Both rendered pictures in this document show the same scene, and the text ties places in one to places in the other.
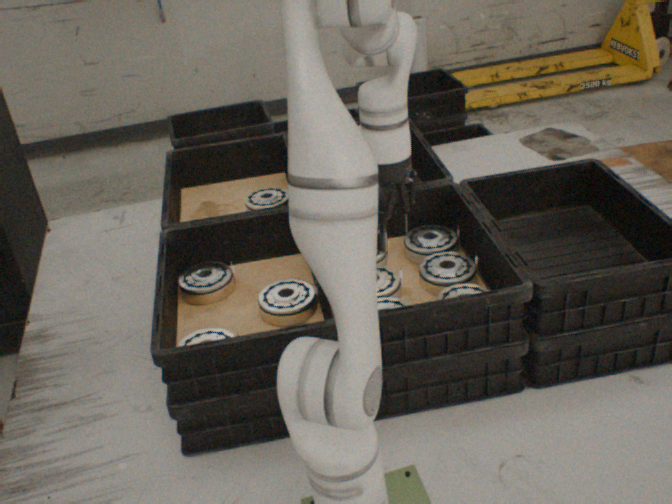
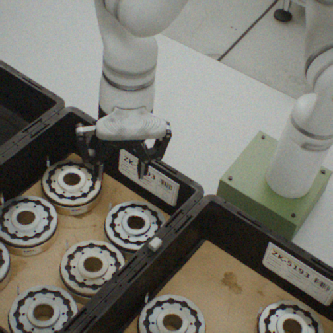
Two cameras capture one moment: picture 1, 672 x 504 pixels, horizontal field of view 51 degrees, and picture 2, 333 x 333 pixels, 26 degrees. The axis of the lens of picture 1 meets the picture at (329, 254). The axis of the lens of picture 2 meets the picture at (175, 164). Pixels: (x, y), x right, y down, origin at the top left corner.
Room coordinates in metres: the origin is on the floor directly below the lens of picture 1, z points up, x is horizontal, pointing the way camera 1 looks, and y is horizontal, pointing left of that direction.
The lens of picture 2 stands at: (1.52, 0.37, 1.82)
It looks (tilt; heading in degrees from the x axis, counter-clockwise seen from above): 48 degrees down; 215
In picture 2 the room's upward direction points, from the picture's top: 9 degrees clockwise
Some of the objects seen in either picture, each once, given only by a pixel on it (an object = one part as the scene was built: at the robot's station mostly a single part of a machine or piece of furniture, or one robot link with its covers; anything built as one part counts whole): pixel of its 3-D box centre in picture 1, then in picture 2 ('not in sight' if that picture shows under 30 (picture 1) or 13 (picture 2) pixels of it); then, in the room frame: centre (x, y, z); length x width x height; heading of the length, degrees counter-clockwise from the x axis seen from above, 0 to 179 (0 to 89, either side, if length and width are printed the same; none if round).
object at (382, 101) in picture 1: (387, 69); (128, 20); (0.98, -0.11, 1.27); 0.09 x 0.07 x 0.15; 78
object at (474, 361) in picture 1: (413, 317); not in sight; (1.08, -0.14, 0.76); 0.40 x 0.30 x 0.12; 6
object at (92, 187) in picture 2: (466, 301); (71, 182); (0.97, -0.22, 0.86); 0.10 x 0.10 x 0.01
